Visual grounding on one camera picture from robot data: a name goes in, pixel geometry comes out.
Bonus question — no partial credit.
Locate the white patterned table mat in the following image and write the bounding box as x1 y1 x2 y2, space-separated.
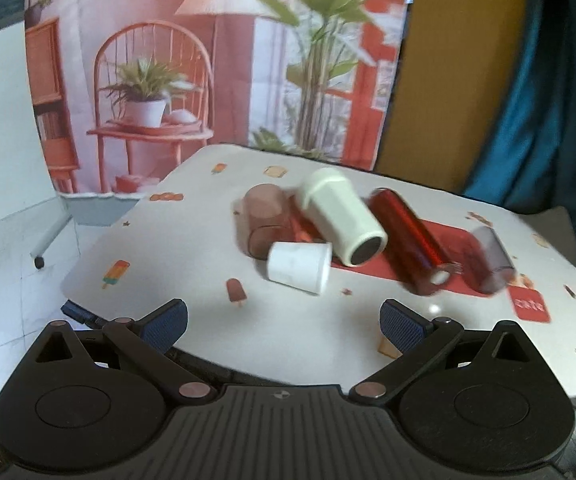
60 143 576 399

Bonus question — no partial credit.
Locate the dark purple translucent cup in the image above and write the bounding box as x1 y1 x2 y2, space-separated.
463 226 517 295

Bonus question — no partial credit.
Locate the brown translucent plastic cup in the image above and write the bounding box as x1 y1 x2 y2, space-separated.
242 183 295 260

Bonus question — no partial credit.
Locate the white tumbler with black bottom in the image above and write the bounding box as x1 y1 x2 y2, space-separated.
295 168 388 268

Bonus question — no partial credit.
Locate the small white paper cup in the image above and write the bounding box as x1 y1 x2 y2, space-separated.
266 242 332 295

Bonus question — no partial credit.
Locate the teal curtain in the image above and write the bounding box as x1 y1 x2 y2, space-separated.
464 0 576 234

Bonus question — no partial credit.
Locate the shiny red metal tumbler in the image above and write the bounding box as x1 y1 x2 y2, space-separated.
368 188 456 296

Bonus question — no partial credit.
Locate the printed room backdrop cloth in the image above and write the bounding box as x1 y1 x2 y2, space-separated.
25 0 411 194

